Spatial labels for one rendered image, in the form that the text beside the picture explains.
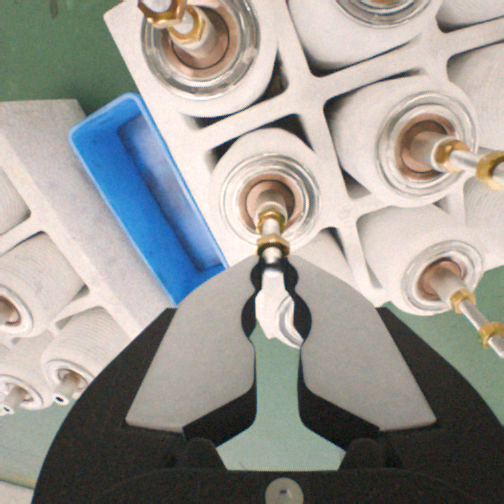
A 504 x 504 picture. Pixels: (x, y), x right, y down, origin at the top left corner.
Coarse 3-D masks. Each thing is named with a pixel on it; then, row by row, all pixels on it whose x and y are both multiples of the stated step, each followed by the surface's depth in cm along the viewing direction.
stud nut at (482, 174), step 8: (496, 152) 12; (480, 160) 12; (488, 160) 12; (496, 160) 12; (480, 168) 12; (488, 168) 12; (480, 176) 12; (488, 176) 12; (488, 184) 12; (496, 184) 12
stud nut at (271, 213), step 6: (264, 210) 18; (270, 210) 17; (276, 210) 18; (258, 216) 17; (264, 216) 17; (270, 216) 17; (276, 216) 17; (282, 216) 17; (258, 222) 17; (282, 222) 17; (258, 228) 17; (282, 228) 17; (282, 234) 18
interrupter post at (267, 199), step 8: (264, 192) 20; (272, 192) 20; (256, 200) 20; (264, 200) 19; (272, 200) 18; (280, 200) 19; (256, 208) 19; (264, 208) 18; (280, 208) 18; (256, 216) 18; (256, 224) 19
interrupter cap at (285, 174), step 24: (240, 168) 20; (264, 168) 20; (288, 168) 20; (240, 192) 21; (288, 192) 21; (312, 192) 20; (240, 216) 21; (288, 216) 22; (312, 216) 21; (240, 240) 22; (288, 240) 22
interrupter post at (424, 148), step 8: (416, 136) 18; (424, 136) 17; (432, 136) 17; (440, 136) 16; (448, 136) 16; (416, 144) 18; (424, 144) 17; (432, 144) 16; (440, 144) 16; (416, 152) 18; (424, 152) 17; (432, 152) 16; (416, 160) 19; (424, 160) 17; (432, 160) 16; (440, 168) 16
